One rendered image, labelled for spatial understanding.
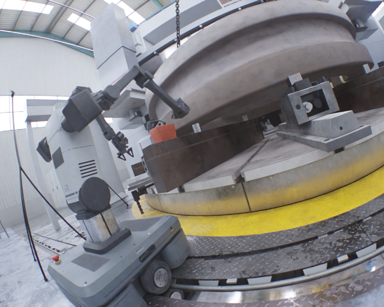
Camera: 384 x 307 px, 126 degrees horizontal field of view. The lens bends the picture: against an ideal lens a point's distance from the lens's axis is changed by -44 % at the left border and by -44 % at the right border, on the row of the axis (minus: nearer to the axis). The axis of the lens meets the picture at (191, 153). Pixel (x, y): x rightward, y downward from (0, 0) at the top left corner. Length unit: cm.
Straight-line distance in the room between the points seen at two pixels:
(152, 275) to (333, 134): 105
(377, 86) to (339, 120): 124
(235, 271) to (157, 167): 88
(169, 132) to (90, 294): 124
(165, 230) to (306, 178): 86
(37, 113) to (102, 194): 346
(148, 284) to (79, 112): 70
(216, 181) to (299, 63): 131
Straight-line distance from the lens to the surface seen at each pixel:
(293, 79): 150
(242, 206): 126
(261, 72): 170
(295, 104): 125
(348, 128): 102
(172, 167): 136
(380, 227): 89
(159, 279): 80
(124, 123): 542
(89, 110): 70
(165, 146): 136
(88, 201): 77
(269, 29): 208
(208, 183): 127
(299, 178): 115
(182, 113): 125
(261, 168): 110
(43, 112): 417
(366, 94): 224
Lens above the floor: 54
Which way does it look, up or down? 1 degrees down
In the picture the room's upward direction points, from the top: 20 degrees counter-clockwise
